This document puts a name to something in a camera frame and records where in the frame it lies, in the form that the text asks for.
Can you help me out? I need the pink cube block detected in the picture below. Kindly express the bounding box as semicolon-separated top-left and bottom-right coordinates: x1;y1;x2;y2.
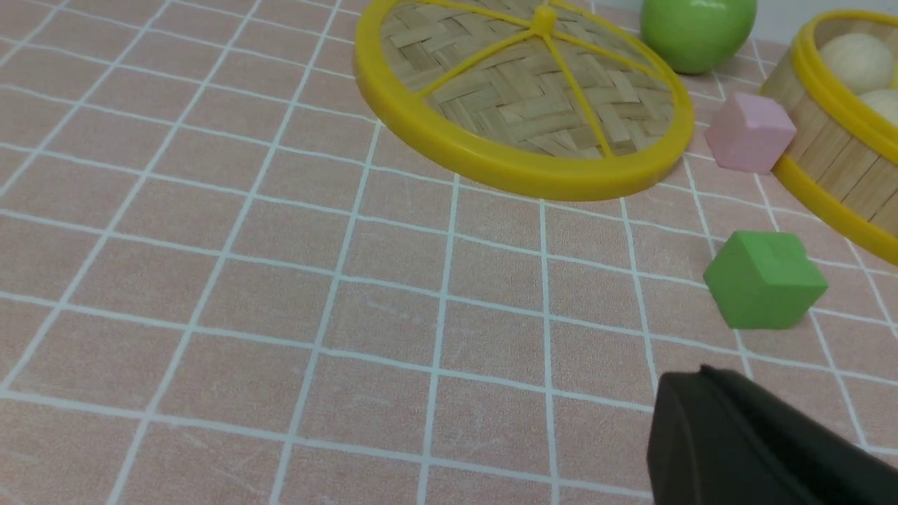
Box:
704;92;798;175

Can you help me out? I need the white bun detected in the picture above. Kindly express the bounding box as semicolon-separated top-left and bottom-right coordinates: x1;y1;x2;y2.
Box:
859;88;898;127
819;33;895;95

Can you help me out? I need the green cube block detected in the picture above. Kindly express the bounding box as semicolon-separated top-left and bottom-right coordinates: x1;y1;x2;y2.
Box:
703;230;829;330

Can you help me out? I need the bamboo steamer tray yellow rim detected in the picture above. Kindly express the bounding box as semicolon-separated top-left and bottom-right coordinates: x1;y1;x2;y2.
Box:
759;10;897;263

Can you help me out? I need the woven bamboo steamer lid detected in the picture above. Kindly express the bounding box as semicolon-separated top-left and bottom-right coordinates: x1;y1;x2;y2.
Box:
354;1;694;202

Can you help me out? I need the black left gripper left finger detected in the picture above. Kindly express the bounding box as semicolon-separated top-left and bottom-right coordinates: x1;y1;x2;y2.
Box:
647;372;815;504

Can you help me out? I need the green apple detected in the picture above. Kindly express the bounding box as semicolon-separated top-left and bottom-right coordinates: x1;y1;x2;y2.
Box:
639;1;758;76

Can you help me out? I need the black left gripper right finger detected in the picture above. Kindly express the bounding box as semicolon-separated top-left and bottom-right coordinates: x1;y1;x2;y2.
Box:
699;365;897;504

